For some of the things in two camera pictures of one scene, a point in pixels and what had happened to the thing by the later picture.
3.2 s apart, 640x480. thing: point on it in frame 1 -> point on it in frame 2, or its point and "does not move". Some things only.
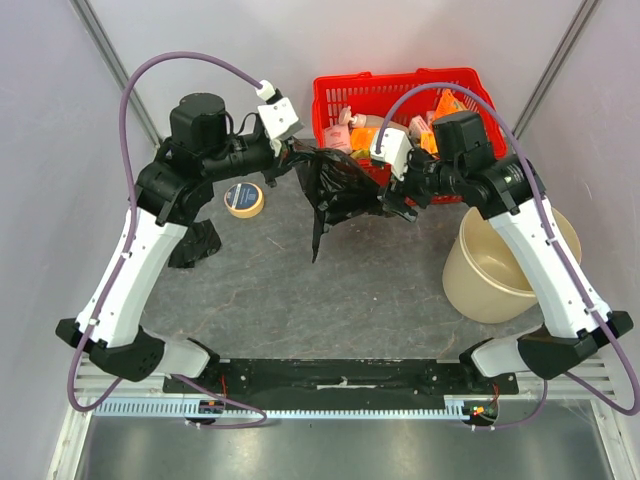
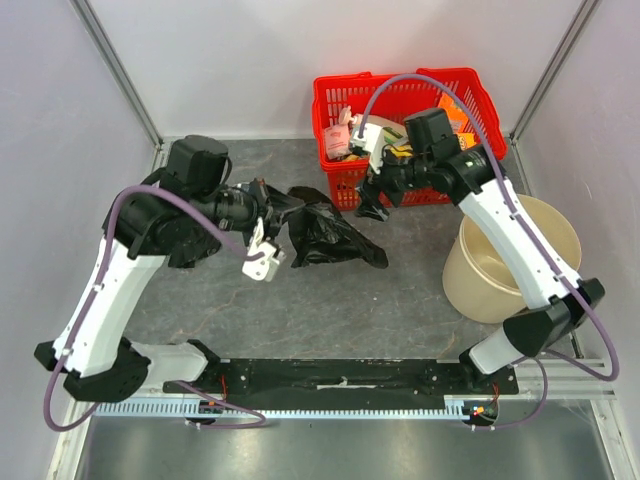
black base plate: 343,377 does not move
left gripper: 285,160 -> 270,218
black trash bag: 200,240 does not move
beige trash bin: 485,280 does not move
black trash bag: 334,188 -> 318,231
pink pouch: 338,137 does not move
